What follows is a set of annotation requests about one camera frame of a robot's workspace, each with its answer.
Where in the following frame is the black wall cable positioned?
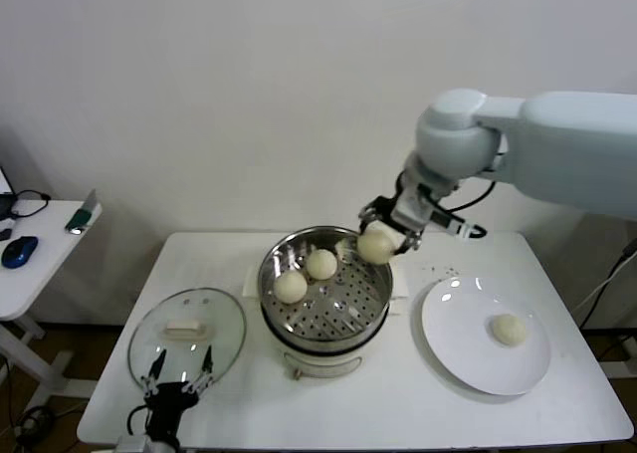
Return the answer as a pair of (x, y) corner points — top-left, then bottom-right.
(580, 237), (637, 328)

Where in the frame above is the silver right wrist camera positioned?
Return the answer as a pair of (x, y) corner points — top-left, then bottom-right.
(392, 186), (433, 231)

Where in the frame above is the white round plate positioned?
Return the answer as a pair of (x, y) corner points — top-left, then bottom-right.
(412, 275), (552, 397)

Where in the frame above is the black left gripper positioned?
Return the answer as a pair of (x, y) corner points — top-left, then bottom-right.
(141, 345), (214, 437)

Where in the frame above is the blue computer mouse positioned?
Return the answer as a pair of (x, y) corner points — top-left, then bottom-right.
(0, 235), (40, 269)

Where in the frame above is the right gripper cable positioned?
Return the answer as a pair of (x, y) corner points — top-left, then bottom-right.
(430, 178), (502, 243)

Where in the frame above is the laptop computer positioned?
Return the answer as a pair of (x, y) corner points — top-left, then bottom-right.
(0, 166), (16, 221)

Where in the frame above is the stainless steel steamer basket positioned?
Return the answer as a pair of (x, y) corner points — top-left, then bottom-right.
(242, 225), (410, 342)

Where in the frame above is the green handled tool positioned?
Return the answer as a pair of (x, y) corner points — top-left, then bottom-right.
(64, 188), (99, 235)

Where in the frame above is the grey side cabinet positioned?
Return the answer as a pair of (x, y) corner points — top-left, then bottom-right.
(571, 213), (637, 331)

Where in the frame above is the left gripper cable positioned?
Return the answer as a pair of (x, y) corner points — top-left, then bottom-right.
(127, 406), (150, 437)

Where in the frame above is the black desk cable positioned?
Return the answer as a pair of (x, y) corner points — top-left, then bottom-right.
(8, 188), (52, 220)

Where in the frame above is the round glass pot lid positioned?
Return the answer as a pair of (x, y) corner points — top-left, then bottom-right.
(126, 287), (249, 390)

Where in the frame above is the white side table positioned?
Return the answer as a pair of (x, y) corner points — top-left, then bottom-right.
(0, 198), (104, 412)

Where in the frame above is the black floor cable coil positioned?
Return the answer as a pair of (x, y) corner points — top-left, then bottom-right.
(13, 402), (69, 447)

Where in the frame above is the white wall cable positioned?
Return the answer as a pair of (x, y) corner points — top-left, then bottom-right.
(574, 261), (623, 311)

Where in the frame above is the white steamed baozi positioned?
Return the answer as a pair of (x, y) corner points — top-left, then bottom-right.
(305, 249), (338, 282)
(356, 227), (402, 267)
(489, 313), (528, 347)
(273, 271), (309, 305)

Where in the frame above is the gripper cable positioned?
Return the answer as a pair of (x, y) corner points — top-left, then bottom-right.
(127, 406), (150, 437)
(430, 178), (502, 243)

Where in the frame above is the white electric cooker base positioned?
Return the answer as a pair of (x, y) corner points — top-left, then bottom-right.
(243, 293), (403, 380)

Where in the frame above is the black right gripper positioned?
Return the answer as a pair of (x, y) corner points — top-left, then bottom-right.
(357, 193), (426, 256)

